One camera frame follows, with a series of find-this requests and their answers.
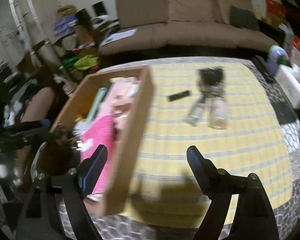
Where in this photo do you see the mint bottle brush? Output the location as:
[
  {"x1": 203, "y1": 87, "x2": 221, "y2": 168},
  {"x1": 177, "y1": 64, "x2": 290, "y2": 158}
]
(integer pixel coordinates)
[{"x1": 73, "y1": 87, "x2": 108, "y2": 137}]

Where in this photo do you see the pink towel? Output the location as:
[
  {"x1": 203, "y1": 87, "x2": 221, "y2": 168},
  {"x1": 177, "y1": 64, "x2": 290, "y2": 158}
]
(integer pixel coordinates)
[{"x1": 78, "y1": 114, "x2": 114, "y2": 202}]

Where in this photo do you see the cardboard box tray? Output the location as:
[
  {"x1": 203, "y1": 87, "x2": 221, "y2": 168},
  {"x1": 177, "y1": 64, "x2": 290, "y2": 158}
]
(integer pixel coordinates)
[{"x1": 51, "y1": 66, "x2": 154, "y2": 216}]

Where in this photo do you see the grey patterned rug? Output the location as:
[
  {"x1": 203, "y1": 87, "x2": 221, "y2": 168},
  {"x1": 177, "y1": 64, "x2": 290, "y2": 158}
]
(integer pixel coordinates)
[{"x1": 91, "y1": 57, "x2": 300, "y2": 239}]

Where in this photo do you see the green clothing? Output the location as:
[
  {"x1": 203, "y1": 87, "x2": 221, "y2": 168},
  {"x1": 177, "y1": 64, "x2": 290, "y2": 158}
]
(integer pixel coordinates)
[{"x1": 62, "y1": 55, "x2": 98, "y2": 72}]

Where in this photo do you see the pink handheld fan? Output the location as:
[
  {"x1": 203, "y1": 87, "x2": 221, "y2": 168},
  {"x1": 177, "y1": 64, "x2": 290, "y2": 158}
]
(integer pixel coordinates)
[{"x1": 110, "y1": 94, "x2": 135, "y2": 132}]

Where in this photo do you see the clear plastic bottle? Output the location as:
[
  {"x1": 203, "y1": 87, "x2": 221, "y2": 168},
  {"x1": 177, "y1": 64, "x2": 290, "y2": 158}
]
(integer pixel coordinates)
[{"x1": 209, "y1": 94, "x2": 228, "y2": 129}]

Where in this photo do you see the yellow plaid table cloth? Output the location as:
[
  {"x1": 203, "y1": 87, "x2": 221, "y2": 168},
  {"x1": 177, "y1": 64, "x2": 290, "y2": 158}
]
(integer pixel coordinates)
[{"x1": 97, "y1": 61, "x2": 294, "y2": 228}]

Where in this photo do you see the small glass bottle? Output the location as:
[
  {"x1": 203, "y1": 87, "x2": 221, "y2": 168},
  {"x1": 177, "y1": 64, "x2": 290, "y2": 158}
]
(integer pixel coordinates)
[{"x1": 185, "y1": 96, "x2": 206, "y2": 126}]

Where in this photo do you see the black flat stick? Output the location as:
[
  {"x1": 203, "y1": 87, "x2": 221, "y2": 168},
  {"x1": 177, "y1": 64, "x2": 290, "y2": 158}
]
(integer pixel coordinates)
[{"x1": 167, "y1": 90, "x2": 191, "y2": 102}]

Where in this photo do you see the white paper on sofa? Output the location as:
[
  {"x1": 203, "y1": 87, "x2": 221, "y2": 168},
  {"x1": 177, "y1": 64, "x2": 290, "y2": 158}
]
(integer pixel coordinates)
[{"x1": 100, "y1": 29, "x2": 137, "y2": 46}]

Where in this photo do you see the white tissue box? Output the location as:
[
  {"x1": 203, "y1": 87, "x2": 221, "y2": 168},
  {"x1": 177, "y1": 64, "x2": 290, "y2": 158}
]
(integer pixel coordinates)
[{"x1": 275, "y1": 65, "x2": 300, "y2": 110}]

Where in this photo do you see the purple round container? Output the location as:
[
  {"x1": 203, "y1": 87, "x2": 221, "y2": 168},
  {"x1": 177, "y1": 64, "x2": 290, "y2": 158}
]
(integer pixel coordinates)
[{"x1": 266, "y1": 45, "x2": 289, "y2": 75}]

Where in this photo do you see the brown sofa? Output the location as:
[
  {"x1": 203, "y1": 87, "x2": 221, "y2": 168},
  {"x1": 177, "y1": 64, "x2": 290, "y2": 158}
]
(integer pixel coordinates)
[{"x1": 99, "y1": 0, "x2": 277, "y2": 56}]

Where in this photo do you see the dark cushion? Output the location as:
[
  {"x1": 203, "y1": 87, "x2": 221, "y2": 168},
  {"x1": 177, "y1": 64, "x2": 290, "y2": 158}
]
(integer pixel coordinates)
[{"x1": 229, "y1": 5, "x2": 259, "y2": 31}]

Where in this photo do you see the red box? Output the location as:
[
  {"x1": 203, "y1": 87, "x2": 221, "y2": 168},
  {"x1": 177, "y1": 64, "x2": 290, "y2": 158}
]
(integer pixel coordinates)
[{"x1": 266, "y1": 0, "x2": 287, "y2": 18}]

